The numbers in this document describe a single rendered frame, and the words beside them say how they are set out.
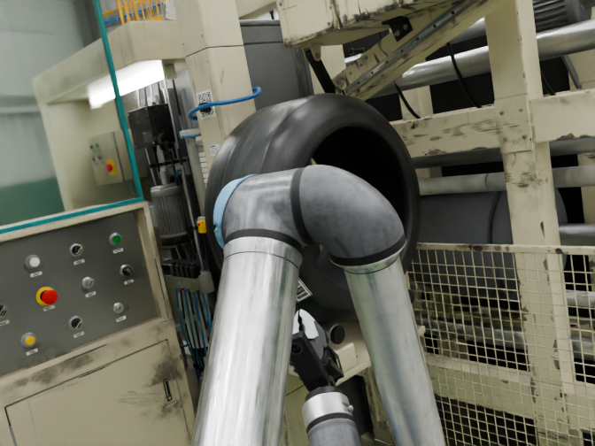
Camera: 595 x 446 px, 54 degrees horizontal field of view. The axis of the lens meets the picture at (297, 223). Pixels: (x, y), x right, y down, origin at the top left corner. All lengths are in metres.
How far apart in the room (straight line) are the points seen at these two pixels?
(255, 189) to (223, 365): 0.26
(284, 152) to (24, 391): 0.93
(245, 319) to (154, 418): 1.16
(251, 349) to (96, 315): 1.10
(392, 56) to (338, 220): 0.97
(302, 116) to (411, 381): 0.67
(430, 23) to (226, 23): 0.56
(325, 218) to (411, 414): 0.37
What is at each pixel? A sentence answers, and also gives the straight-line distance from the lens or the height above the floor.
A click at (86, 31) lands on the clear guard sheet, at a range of 1.84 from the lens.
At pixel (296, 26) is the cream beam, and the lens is 1.78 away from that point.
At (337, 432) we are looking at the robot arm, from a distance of 1.07.
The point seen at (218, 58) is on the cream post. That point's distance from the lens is 1.68.
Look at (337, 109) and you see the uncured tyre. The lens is 1.41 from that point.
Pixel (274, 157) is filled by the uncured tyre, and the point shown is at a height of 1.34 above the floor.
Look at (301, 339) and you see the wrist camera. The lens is 1.09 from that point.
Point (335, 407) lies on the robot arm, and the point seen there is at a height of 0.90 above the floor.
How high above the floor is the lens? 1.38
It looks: 9 degrees down
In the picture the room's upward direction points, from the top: 11 degrees counter-clockwise
